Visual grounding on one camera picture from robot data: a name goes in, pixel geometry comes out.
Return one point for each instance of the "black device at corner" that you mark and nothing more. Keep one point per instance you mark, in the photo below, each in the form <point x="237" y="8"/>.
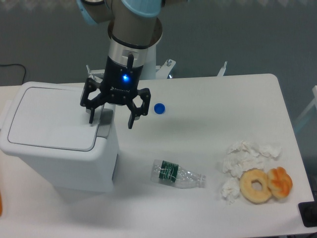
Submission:
<point x="308" y="212"/>

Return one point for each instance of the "white metal base frame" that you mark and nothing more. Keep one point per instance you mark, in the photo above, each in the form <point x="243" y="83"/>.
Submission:
<point x="162" y="71"/>

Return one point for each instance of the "orange object at left edge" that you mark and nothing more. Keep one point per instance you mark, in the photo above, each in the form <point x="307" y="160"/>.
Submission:
<point x="1" y="202"/>

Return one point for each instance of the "plain ring donut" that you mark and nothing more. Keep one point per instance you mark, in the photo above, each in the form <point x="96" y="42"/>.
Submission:
<point x="253" y="186"/>

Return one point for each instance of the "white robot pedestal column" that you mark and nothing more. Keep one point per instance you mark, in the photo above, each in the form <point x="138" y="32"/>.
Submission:
<point x="151" y="59"/>

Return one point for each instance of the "white frame at right edge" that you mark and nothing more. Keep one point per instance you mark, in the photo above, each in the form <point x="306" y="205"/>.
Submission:
<point x="306" y="115"/>

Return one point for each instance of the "orange twisted bread roll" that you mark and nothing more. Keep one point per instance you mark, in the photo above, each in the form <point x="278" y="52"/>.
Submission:
<point x="279" y="182"/>

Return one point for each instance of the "clear green-label plastic bottle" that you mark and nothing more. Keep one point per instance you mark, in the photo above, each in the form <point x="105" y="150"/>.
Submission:
<point x="171" y="174"/>

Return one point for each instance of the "white trash can body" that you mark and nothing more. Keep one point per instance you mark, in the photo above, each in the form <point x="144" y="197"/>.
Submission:
<point x="83" y="170"/>

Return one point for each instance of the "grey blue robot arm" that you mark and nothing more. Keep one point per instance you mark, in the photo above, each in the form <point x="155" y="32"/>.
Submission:
<point x="134" y="24"/>

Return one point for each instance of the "small crumpled white tissue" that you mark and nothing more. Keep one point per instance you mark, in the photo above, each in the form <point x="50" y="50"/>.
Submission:
<point x="231" y="190"/>

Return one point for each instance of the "large crumpled white tissue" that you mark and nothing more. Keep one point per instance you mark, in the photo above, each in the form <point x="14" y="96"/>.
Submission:
<point x="244" y="155"/>

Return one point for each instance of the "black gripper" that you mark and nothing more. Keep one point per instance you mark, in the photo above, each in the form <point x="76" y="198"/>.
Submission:
<point x="119" y="86"/>

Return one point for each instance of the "blue bottle cap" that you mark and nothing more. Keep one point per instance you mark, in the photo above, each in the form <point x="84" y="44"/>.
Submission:
<point x="159" y="108"/>

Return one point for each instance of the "white trash can lid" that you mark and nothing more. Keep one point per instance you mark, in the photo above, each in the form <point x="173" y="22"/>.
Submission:
<point x="52" y="118"/>

